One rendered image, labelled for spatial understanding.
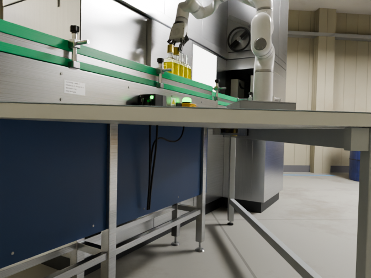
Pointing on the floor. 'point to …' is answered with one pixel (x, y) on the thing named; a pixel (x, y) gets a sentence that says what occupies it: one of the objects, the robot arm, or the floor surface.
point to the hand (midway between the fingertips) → (176, 49)
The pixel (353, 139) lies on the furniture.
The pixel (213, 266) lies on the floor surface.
